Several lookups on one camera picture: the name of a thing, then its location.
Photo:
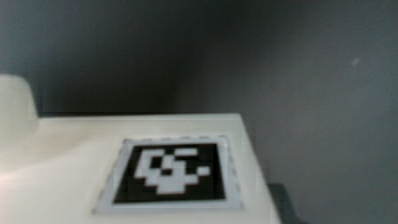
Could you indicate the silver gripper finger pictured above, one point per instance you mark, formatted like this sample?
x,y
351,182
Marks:
x,y
285,205

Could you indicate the white drawer tray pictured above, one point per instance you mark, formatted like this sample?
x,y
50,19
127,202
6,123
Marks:
x,y
127,169

